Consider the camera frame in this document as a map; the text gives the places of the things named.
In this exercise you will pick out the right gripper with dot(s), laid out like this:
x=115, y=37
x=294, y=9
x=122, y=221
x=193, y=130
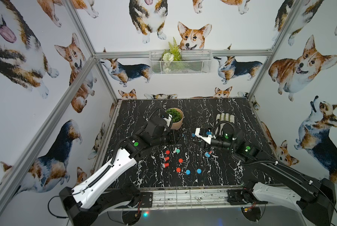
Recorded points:
x=203, y=144

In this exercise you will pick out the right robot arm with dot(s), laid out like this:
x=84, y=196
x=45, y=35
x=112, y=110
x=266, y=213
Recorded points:
x=314, y=199

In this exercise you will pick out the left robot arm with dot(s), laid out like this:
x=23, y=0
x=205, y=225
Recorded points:
x=85, y=202

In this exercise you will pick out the beige plant pot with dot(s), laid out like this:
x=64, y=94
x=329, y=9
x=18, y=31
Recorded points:
x=177, y=125

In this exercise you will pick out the green fern with flower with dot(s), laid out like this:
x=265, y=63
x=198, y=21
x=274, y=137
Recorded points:
x=171, y=58

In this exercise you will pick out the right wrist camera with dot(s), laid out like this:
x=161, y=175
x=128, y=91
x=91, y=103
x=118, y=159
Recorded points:
x=205, y=135

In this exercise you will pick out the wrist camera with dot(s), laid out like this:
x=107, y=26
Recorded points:
x=205, y=135
x=169, y=119

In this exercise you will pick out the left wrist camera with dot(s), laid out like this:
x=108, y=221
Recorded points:
x=169, y=119

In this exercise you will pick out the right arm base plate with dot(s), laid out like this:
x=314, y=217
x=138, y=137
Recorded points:
x=242, y=197

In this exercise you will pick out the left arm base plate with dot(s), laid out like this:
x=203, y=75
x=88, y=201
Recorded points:
x=143, y=200

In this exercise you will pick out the white wire wall basket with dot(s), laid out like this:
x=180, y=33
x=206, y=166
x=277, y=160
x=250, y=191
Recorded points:
x=193, y=62

